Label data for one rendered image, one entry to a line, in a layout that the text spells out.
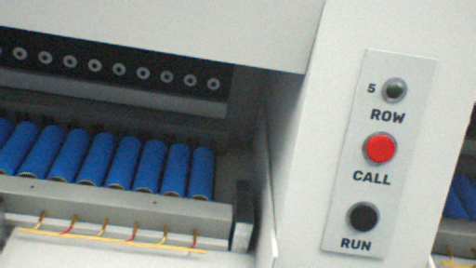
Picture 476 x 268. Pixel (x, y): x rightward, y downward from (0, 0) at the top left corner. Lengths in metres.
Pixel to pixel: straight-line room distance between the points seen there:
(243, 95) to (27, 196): 0.22
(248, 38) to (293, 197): 0.10
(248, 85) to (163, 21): 0.21
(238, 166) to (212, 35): 0.19
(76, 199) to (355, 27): 0.21
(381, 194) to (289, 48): 0.10
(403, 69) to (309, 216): 0.10
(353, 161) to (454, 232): 0.14
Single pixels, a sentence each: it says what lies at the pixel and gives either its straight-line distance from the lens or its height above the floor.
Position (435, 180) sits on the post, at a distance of 0.34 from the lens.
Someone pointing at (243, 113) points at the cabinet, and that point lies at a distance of 0.51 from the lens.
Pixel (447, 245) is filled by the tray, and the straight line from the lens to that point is 0.44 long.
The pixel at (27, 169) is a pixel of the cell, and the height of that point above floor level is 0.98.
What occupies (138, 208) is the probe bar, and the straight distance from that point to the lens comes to 0.37.
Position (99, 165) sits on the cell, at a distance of 0.42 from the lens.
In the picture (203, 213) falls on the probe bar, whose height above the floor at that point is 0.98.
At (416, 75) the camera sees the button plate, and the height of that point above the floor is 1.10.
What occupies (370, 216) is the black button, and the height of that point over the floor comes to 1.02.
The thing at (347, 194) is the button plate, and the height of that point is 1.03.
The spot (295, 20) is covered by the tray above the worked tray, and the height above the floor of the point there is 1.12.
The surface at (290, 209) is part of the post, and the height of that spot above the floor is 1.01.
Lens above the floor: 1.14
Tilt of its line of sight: 16 degrees down
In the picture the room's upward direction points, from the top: 10 degrees clockwise
